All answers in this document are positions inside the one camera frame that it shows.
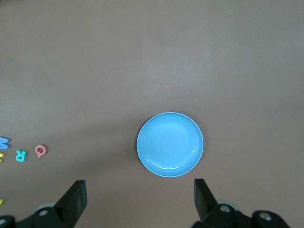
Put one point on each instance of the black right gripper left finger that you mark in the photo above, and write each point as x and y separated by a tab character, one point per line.
71	204

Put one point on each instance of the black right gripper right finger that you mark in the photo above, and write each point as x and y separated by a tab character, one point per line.
206	205

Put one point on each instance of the pink foam letter Q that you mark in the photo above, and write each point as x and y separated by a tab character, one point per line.
36	149

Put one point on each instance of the teal foam letter R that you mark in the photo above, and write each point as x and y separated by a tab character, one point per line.
17	155

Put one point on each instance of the yellow foam letter H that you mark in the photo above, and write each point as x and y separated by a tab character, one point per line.
1	155

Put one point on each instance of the blue foam letter M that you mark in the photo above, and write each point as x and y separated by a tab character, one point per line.
4	143

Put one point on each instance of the blue round plate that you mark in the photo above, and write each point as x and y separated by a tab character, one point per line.
169	145

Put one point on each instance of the brown table cover sheet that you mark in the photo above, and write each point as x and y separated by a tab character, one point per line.
152	59

